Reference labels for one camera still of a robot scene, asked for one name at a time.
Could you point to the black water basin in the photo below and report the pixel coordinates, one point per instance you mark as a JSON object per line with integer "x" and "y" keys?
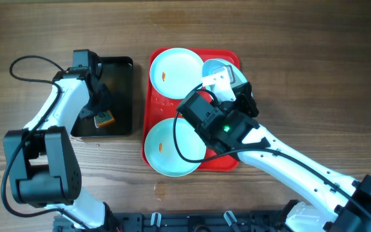
{"x": 118, "y": 78}

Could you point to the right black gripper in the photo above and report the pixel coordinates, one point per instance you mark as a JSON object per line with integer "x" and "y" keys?
{"x": 243, "y": 96}

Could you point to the light blue plate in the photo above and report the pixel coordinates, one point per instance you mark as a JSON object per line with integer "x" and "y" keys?
{"x": 161, "y": 153}
{"x": 212, "y": 64}
{"x": 175, "y": 72}

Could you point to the red plastic tray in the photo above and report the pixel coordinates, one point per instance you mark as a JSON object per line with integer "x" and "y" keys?
{"x": 159, "y": 107}

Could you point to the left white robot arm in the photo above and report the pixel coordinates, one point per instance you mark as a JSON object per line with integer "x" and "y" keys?
{"x": 42, "y": 174}

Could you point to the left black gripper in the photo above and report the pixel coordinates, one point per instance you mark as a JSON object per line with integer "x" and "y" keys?
{"x": 106, "y": 101}

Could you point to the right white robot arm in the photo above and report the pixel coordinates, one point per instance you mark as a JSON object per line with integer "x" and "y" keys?
{"x": 334, "y": 202}

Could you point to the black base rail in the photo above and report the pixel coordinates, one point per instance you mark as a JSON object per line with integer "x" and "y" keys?
{"x": 253, "y": 221}

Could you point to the orange green sponge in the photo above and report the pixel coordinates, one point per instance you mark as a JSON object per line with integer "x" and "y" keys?
{"x": 103, "y": 119}

